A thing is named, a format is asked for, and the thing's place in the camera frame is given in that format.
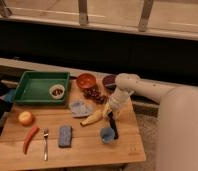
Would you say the blue plastic cup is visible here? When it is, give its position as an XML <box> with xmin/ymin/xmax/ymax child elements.
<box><xmin>100</xmin><ymin>127</ymin><xmax>115</xmax><ymax>144</ymax></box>

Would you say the white cup with nuts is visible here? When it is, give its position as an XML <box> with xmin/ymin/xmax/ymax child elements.
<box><xmin>49</xmin><ymin>84</ymin><xmax>65</xmax><ymax>99</ymax></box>

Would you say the silver fork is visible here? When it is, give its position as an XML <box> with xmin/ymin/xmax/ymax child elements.
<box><xmin>43</xmin><ymin>129</ymin><xmax>49</xmax><ymax>161</ymax></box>

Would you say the crumpled blue cloth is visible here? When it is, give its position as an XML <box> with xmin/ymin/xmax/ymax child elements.
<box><xmin>69</xmin><ymin>100</ymin><xmax>93</xmax><ymax>118</ymax></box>

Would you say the yellow banana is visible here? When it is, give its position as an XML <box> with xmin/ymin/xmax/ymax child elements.
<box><xmin>80</xmin><ymin>110</ymin><xmax>102</xmax><ymax>126</ymax></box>

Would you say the red chili pepper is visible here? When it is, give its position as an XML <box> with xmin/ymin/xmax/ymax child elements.
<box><xmin>23</xmin><ymin>125</ymin><xmax>39</xmax><ymax>154</ymax></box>

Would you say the bunch of red grapes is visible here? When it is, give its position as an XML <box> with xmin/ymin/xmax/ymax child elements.
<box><xmin>83</xmin><ymin>88</ymin><xmax>107</xmax><ymax>104</ymax></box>

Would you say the blue sponge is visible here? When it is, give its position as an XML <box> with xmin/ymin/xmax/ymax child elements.
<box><xmin>58</xmin><ymin>125</ymin><xmax>72</xmax><ymax>148</ymax></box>

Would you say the black dish brush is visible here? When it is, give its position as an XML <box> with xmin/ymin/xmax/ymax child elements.
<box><xmin>108</xmin><ymin>112</ymin><xmax>119</xmax><ymax>139</ymax></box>

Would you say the yellow apple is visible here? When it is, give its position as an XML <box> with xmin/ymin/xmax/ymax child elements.
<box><xmin>18</xmin><ymin>111</ymin><xmax>34</xmax><ymax>126</ymax></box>

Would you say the orange bowl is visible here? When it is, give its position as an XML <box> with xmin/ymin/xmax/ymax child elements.
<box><xmin>76</xmin><ymin>73</ymin><xmax>96</xmax><ymax>89</ymax></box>

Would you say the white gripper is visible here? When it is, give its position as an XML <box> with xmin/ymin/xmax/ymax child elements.
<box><xmin>102</xmin><ymin>88</ymin><xmax>133</xmax><ymax>121</ymax></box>

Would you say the green plastic tray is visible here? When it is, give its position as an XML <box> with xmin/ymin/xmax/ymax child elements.
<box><xmin>14</xmin><ymin>71</ymin><xmax>70</xmax><ymax>105</ymax></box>

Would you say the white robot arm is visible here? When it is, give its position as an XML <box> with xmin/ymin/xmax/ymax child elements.
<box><xmin>108</xmin><ymin>73</ymin><xmax>198</xmax><ymax>171</ymax></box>

